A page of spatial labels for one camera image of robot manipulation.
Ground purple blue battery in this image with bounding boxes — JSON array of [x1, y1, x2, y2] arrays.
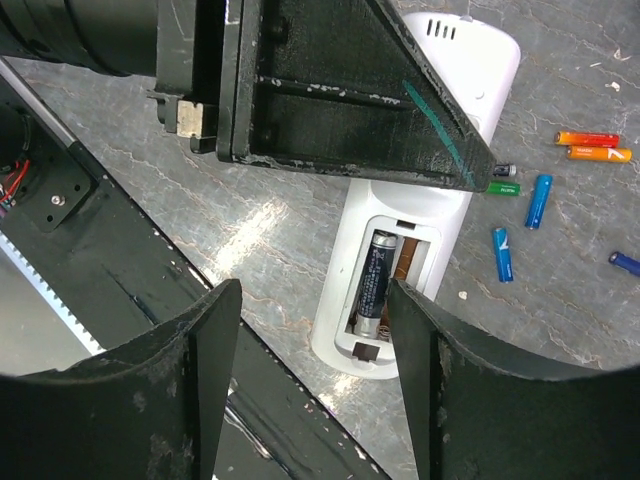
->
[[608, 251, 640, 277]]

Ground black battery with orange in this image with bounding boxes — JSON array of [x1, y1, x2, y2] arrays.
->
[[354, 230, 397, 339]]

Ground red orange battery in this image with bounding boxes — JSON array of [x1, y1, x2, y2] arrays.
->
[[554, 131, 620, 148]]

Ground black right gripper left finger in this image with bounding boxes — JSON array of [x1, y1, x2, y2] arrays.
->
[[1, 279, 242, 479]]

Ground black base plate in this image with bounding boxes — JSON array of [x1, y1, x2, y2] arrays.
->
[[1, 64, 385, 479]]

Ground blue battery lower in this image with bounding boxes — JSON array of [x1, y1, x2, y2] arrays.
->
[[492, 227, 514, 283]]

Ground black silver battery lower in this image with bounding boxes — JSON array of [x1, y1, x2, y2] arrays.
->
[[493, 163, 517, 177]]

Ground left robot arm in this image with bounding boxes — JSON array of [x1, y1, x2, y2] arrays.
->
[[1, 1, 495, 192]]

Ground blue battery upper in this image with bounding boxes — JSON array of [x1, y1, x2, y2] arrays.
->
[[524, 174, 553, 230]]

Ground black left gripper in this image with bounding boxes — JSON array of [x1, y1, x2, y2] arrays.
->
[[148, 1, 495, 192]]

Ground white remote control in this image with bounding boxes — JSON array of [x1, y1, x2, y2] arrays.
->
[[311, 12, 520, 380]]

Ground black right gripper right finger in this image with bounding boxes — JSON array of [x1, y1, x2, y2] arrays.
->
[[387, 280, 639, 479]]

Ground slotted cable duct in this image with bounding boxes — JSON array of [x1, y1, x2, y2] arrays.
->
[[1, 233, 105, 356]]

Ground green battery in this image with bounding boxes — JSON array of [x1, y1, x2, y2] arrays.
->
[[485, 181, 521, 196]]

